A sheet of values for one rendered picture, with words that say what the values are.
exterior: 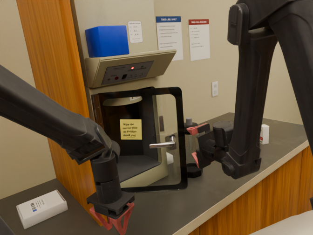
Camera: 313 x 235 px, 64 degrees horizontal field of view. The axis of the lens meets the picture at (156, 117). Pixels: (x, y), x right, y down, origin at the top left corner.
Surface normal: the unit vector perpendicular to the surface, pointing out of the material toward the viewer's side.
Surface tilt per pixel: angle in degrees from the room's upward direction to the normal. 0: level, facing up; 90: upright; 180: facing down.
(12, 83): 69
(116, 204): 1
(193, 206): 0
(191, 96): 90
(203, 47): 90
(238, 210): 90
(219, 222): 90
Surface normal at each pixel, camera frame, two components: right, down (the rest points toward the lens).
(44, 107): 0.90, -0.43
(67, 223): -0.09, -0.96
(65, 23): 0.62, 0.16
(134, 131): -0.04, 0.28
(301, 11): 0.22, -0.07
